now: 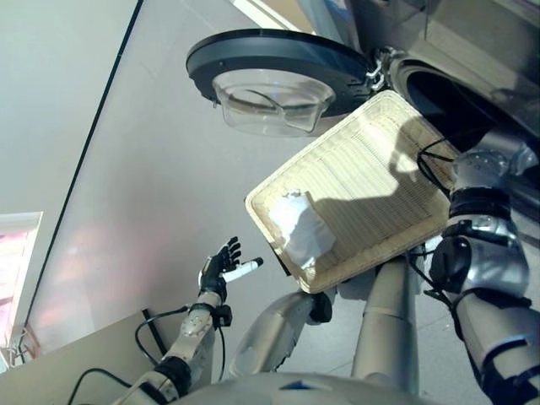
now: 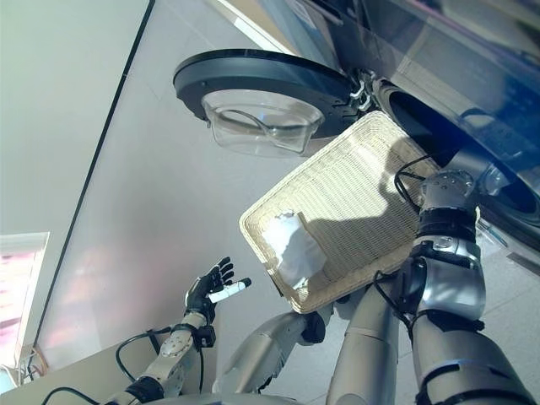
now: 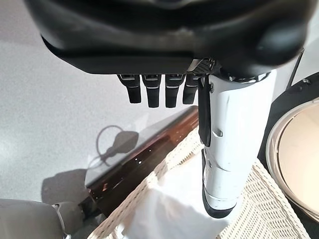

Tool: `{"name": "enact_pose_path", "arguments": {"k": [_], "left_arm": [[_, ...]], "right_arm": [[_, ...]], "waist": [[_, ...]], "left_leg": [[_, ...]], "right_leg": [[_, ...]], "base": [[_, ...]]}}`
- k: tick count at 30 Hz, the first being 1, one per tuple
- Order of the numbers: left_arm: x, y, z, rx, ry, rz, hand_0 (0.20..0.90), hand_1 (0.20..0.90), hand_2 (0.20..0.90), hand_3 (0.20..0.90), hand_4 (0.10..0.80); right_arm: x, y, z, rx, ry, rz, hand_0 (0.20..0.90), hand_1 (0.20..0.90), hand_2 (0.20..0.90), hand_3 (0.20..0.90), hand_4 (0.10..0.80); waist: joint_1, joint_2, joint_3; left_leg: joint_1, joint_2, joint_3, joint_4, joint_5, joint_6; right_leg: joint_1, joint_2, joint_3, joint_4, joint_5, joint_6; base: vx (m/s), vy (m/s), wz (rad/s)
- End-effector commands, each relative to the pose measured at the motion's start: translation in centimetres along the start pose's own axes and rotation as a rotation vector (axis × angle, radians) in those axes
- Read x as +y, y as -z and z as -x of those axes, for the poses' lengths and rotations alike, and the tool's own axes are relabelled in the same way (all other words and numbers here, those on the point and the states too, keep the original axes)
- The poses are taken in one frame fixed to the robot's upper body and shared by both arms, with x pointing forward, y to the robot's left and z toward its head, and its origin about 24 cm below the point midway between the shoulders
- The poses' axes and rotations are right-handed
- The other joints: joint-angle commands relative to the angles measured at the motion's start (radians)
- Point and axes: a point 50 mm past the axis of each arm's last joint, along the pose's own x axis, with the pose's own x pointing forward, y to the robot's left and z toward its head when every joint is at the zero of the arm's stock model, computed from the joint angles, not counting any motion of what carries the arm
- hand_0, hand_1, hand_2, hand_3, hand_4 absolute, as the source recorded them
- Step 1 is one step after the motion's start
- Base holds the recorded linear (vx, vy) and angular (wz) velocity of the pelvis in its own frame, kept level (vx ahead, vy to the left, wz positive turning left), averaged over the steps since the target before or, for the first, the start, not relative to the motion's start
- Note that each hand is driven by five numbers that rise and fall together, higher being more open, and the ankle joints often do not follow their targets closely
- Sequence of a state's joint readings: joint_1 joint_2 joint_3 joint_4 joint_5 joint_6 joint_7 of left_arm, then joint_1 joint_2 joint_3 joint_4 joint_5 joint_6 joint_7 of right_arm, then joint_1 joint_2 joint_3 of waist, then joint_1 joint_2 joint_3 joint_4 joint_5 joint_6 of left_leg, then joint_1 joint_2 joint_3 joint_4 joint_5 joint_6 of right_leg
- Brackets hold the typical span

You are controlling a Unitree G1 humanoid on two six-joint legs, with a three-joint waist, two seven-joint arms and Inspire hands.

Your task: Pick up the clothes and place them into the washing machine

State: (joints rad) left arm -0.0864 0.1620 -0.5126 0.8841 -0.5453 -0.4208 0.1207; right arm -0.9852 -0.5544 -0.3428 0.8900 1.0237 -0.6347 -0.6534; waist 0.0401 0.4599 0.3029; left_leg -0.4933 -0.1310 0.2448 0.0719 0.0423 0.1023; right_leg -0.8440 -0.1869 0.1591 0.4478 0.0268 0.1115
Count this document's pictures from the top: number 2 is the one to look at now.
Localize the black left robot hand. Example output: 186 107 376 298
184 256 253 316

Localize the white cloth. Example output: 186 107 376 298
263 210 328 290

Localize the dark grey washing machine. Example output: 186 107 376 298
252 0 540 271

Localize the silver left robot leg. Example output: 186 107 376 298
213 311 326 393

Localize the silver robot leg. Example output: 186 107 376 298
213 311 326 393
327 286 417 405

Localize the silver right robot leg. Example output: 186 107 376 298
327 286 417 405

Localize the cream woven tray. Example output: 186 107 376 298
239 111 442 316

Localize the round glass washer door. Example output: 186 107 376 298
172 48 372 158

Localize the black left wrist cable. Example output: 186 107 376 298
41 327 203 405

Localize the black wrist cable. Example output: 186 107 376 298
373 154 440 334
41 327 203 405

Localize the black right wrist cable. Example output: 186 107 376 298
373 154 440 334

